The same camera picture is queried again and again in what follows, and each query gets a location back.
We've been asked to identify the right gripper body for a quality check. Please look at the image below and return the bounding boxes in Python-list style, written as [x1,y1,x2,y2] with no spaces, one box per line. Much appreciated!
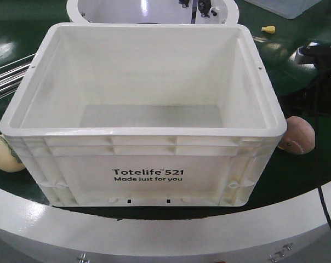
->
[288,45,331,115]

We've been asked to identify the pink plush football toy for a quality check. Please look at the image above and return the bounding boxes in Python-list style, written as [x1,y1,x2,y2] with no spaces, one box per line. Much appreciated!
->
[277,116,316,155]

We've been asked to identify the white plastic tote crate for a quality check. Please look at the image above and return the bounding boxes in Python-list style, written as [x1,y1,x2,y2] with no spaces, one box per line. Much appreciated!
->
[0,22,287,207]

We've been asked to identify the cream plush ball toy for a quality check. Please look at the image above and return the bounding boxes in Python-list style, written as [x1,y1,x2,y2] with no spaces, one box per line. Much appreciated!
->
[0,134,25,173]

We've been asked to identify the small yellow plush toy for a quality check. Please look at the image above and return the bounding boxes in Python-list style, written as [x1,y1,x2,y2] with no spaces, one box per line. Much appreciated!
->
[261,26,276,34]

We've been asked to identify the metal roller rods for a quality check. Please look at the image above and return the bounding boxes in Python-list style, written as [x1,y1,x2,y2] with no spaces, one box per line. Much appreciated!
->
[0,53,36,99]

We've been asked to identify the white outer table rim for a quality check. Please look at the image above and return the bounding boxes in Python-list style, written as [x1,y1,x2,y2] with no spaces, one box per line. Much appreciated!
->
[0,189,328,262]

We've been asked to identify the black cable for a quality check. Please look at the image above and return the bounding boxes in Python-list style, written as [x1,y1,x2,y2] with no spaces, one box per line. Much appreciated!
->
[317,186,331,247]

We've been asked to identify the black bearing mount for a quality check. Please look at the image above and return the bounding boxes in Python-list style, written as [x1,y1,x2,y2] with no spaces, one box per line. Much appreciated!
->
[178,0,218,18]

